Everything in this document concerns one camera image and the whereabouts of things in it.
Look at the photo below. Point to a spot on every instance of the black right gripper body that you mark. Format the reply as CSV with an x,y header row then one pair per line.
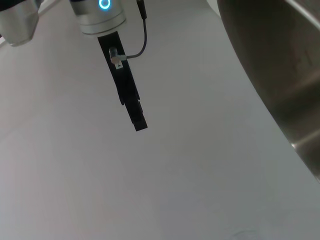
x,y
120,77

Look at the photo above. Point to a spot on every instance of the stainless steel bowl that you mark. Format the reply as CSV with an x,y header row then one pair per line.
x,y
275,62

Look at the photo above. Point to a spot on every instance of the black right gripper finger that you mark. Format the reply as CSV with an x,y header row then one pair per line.
x,y
137,117

